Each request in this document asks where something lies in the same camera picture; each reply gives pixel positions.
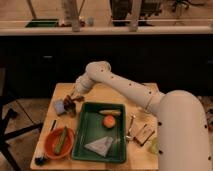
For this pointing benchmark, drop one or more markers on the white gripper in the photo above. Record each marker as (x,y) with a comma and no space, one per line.
(82,85)

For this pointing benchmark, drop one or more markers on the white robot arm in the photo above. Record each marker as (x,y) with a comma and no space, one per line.
(183,141)

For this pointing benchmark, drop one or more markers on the small metal cup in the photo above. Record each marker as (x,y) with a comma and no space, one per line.
(71,109)

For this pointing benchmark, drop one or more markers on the light green cup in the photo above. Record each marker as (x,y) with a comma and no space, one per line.
(154,146)

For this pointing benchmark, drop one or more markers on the blue sponge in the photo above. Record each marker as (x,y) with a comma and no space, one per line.
(59,107)

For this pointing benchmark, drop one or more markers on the yellow corn cob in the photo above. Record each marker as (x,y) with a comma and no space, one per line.
(110,112)

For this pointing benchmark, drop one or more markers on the green plastic tray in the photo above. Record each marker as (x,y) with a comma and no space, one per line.
(90,128)

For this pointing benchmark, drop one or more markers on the black pen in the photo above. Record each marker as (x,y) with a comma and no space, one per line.
(53,125)

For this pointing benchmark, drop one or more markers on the orange fruit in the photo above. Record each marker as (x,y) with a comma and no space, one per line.
(109,121)

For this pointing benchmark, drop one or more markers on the orange plastic bowl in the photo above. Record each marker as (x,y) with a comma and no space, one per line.
(52,139)

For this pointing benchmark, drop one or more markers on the grey triangular cloth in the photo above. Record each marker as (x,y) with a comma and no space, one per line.
(100,146)

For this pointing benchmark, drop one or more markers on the green cucumber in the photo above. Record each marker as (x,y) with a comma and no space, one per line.
(60,143)

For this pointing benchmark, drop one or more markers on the metal spoon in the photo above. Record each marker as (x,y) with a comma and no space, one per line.
(128,135)

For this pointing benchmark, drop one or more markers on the brown wooden box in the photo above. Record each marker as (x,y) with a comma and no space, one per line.
(143,135)

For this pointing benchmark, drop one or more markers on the small dark toy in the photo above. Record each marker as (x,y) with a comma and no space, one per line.
(40,159)

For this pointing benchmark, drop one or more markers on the green bin in background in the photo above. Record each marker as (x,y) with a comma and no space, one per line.
(42,23)

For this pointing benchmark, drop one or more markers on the black chair base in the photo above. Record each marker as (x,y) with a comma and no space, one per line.
(4,147)

